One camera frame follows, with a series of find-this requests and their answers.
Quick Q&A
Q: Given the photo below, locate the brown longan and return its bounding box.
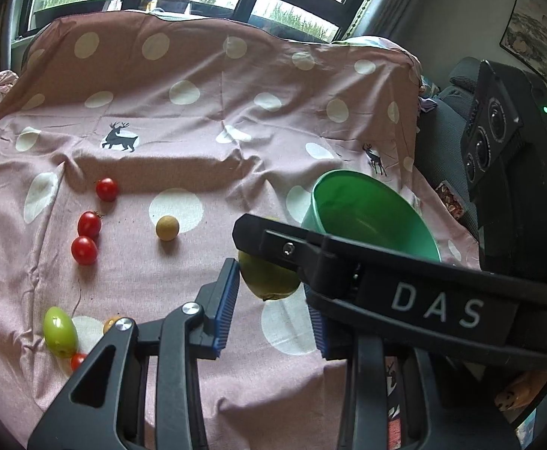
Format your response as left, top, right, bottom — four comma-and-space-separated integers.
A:
102, 315, 122, 334
155, 215, 180, 242

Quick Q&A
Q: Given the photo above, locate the small green tomato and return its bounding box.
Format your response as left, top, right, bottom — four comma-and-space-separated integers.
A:
42, 307, 78, 359

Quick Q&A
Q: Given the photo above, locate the large green tomato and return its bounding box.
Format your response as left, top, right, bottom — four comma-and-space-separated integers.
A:
237, 250, 301, 301

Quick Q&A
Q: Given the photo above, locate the red cherry tomato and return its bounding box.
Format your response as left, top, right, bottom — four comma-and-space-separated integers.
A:
71, 236, 99, 265
95, 177, 119, 202
70, 352, 86, 372
77, 211, 102, 239

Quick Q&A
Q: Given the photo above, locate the dark grey chair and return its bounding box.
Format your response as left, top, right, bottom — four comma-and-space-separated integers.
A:
415, 57, 480, 237

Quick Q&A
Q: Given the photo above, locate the green plastic bowl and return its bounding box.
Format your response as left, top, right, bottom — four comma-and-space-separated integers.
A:
301, 169, 440, 261

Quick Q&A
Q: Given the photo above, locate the pink polka dot deer cloth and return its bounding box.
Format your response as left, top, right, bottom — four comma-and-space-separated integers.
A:
0, 11, 478, 443

